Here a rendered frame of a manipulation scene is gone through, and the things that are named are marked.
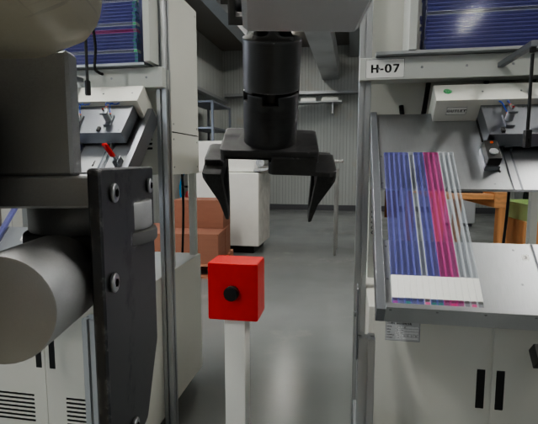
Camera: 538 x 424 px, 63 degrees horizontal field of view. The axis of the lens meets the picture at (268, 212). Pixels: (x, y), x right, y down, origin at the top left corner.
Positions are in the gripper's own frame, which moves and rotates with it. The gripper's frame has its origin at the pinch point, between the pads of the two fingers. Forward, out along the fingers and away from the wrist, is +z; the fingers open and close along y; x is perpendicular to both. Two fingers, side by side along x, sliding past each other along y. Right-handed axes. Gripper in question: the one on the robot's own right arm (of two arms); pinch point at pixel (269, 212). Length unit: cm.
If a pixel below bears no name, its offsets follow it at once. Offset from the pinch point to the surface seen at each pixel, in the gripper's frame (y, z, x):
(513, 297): -54, 39, -31
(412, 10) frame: -40, -12, -101
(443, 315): -39, 42, -28
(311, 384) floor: -20, 150, -92
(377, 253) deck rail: -26, 37, -43
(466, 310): -43, 39, -27
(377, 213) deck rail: -28, 33, -55
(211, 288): 16, 52, -46
